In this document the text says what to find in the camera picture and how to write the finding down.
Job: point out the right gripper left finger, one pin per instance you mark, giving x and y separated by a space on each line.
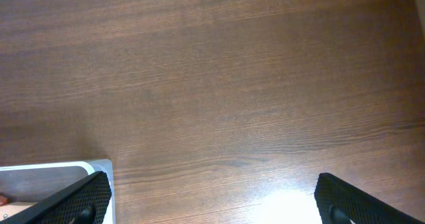
85 201

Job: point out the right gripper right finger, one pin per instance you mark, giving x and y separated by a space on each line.
341 202

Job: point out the clear plastic container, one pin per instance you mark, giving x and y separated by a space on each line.
35 182

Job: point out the orange scraper with wooden handle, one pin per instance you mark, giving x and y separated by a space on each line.
9 208

